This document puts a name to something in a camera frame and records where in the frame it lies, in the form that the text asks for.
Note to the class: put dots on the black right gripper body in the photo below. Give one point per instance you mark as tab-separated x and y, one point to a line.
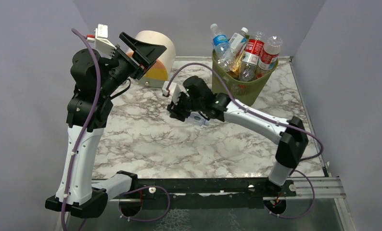
175	108

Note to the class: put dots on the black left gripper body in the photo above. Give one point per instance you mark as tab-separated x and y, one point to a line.
133	63

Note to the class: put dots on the round cream drawer cabinet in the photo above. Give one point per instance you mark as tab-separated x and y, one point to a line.
159	72

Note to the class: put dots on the red gold label bottle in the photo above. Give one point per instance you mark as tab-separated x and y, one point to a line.
235	69

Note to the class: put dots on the green mesh waste bin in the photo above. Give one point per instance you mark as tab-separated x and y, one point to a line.
246	92

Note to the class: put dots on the clear bottle blue label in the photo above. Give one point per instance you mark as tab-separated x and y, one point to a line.
222	48

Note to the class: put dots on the white blue label tea bottle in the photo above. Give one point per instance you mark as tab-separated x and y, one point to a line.
236	44

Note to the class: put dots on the red label bottle red cap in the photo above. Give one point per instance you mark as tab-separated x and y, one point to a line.
250	56

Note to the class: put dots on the clear bottle pale blue cap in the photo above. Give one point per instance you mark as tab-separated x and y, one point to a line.
197	119

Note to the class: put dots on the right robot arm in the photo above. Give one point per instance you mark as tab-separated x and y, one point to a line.
288	134

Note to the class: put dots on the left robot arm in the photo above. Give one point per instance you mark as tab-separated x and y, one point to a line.
96	80

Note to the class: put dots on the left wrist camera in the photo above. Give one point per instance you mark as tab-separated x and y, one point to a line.
101	41

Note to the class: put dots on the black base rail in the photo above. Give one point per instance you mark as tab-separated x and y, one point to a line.
202	193

